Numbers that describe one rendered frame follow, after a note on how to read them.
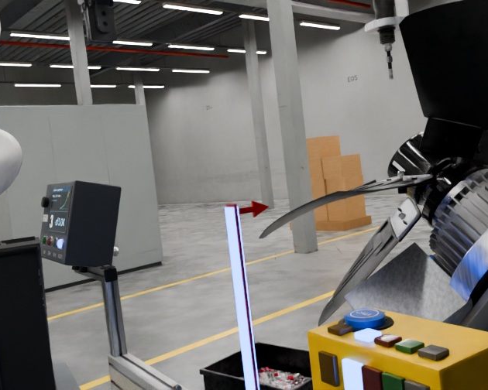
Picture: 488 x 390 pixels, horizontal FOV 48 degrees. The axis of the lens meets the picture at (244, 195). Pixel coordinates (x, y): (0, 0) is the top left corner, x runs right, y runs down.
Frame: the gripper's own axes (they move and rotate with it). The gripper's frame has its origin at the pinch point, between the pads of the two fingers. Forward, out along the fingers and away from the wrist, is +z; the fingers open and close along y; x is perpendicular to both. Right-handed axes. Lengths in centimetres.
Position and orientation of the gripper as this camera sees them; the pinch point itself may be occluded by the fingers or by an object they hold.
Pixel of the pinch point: (100, 25)
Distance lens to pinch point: 71.1
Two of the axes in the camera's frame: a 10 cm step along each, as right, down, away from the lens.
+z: 1.2, 9.9, 0.5
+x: 8.3, -1.3, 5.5
